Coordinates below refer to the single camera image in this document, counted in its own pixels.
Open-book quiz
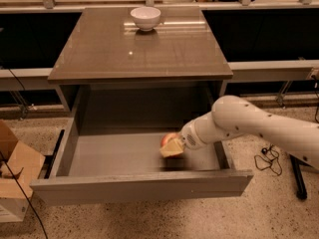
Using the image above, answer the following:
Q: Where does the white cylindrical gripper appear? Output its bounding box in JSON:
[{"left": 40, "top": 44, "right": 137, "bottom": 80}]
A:
[{"left": 159, "top": 119, "right": 205, "bottom": 158}]

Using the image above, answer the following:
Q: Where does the red apple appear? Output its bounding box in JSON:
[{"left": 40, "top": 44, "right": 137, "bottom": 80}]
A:
[{"left": 160, "top": 132, "right": 179, "bottom": 146}]

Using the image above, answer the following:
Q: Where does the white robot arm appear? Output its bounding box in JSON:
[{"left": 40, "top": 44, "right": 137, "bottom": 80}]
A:
[{"left": 159, "top": 96, "right": 319, "bottom": 169}]

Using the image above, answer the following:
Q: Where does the open grey top drawer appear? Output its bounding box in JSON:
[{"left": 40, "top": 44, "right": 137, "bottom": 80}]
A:
[{"left": 31, "top": 86, "right": 253, "bottom": 205}]

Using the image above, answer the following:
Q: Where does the grey cabinet with glossy top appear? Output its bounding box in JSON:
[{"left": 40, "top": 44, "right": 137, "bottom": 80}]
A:
[{"left": 47, "top": 6, "right": 234, "bottom": 113}]

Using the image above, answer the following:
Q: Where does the white ceramic bowl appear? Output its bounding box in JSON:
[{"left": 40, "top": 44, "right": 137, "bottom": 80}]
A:
[{"left": 131, "top": 7, "right": 161, "bottom": 31}]

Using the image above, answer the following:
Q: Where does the black metal stand leg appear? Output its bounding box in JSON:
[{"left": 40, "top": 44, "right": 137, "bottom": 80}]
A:
[{"left": 290, "top": 155, "right": 319, "bottom": 200}]

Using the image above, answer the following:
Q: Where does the grey metal railing beam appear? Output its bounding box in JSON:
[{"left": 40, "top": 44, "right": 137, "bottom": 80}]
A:
[{"left": 0, "top": 60, "right": 319, "bottom": 95}]

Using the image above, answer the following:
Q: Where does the brown cardboard box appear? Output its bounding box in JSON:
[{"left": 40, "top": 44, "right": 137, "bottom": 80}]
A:
[{"left": 0, "top": 120, "right": 45, "bottom": 223}]

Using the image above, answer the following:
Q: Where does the black tangled floor cable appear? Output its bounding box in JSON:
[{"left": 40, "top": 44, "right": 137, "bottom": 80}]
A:
[{"left": 253, "top": 144, "right": 283, "bottom": 177}]

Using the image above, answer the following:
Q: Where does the black cable at left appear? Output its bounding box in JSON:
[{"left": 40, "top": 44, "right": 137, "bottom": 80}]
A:
[{"left": 0, "top": 152, "right": 48, "bottom": 239}]

